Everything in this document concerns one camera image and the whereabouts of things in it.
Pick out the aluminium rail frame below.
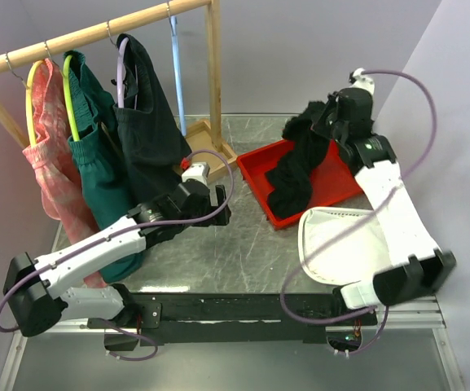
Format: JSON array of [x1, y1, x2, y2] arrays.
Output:
[[0, 298, 464, 390]]

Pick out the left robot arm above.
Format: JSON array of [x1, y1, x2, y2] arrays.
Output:
[[3, 179, 233, 337]]

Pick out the lilac hanger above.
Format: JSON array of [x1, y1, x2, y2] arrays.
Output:
[[116, 37, 129, 108]]

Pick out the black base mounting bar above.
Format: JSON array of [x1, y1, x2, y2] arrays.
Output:
[[86, 291, 379, 348]]

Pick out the light blue hanger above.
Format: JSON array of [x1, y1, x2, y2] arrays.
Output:
[[169, 15, 187, 136]]

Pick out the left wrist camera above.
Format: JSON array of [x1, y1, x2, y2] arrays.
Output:
[[180, 158, 210, 185]]

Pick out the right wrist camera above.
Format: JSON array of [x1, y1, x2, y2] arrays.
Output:
[[349, 68, 375, 95]]

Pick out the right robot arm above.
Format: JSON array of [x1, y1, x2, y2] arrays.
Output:
[[298, 84, 457, 325]]

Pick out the black shorts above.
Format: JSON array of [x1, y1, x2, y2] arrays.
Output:
[[266, 101, 329, 219]]

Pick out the dark green shorts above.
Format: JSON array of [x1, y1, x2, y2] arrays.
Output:
[[113, 33, 191, 203]]

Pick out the white perforated laundry basket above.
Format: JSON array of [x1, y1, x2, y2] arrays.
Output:
[[297, 207, 391, 285]]

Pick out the teal green shorts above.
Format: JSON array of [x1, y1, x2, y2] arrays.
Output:
[[63, 50, 147, 283]]

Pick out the yellow hanger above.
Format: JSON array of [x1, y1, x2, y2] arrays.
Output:
[[25, 60, 44, 147]]

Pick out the lime green hanger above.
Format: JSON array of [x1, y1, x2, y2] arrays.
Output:
[[62, 55, 80, 142]]

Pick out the pink patterned shorts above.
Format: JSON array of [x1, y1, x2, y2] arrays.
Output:
[[22, 58, 109, 290]]

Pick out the wooden clothes rack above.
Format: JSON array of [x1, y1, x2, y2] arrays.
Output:
[[0, 1, 237, 181]]

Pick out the red plastic tray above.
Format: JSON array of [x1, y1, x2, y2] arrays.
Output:
[[237, 140, 362, 230]]

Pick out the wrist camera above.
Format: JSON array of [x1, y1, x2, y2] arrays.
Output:
[[349, 68, 375, 95], [180, 158, 210, 185]]

